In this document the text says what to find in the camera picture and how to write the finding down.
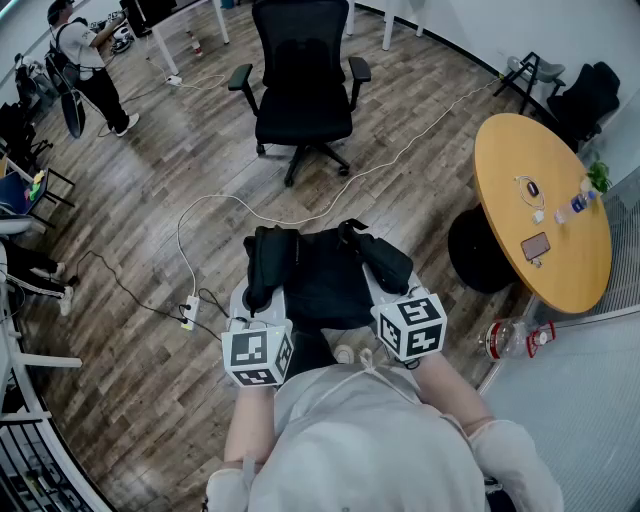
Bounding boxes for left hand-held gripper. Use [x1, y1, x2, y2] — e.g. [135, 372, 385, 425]
[220, 288, 295, 389]

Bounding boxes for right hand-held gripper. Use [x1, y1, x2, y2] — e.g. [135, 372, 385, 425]
[362, 264, 448, 362]

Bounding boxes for black garment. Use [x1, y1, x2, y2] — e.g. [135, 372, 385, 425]
[243, 218, 415, 332]

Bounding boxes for black mesh office chair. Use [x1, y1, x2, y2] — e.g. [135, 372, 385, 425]
[227, 0, 373, 189]

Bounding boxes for person's left forearm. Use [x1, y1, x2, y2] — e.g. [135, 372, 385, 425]
[223, 382, 279, 466]

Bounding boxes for person's right forearm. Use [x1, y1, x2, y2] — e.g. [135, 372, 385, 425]
[413, 349, 497, 437]

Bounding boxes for person's black trousers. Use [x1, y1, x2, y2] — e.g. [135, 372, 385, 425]
[284, 327, 342, 386]

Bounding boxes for large clear water jug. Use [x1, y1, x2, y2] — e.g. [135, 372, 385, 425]
[477, 318, 557, 362]

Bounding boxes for brown smartphone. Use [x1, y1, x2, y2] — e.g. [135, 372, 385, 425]
[520, 231, 552, 261]

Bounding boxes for person's white shirt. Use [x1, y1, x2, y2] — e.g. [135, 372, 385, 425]
[205, 363, 566, 512]

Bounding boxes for round yellow wooden table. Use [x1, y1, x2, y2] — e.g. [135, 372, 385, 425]
[447, 112, 613, 315]

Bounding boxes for clear plastic water bottle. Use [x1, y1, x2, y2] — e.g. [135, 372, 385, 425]
[553, 190, 597, 225]

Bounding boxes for small green potted plant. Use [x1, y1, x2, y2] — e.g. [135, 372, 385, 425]
[582, 159, 614, 196]

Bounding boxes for white shelf rack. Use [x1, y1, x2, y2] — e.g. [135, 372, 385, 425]
[0, 239, 121, 512]

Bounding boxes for colourful toy pieces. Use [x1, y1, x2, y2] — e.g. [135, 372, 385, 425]
[24, 169, 48, 201]

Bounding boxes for white desk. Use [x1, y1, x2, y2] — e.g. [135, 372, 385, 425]
[119, 0, 231, 76]

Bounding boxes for black monitor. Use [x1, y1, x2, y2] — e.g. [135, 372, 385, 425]
[119, 0, 179, 37]

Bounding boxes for long white power cable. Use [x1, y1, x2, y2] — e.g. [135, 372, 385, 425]
[176, 74, 504, 301]

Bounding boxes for black floor cable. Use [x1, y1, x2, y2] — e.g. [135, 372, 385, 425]
[74, 249, 224, 342]

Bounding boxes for thin white charging cable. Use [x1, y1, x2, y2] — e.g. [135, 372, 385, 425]
[514, 174, 548, 214]

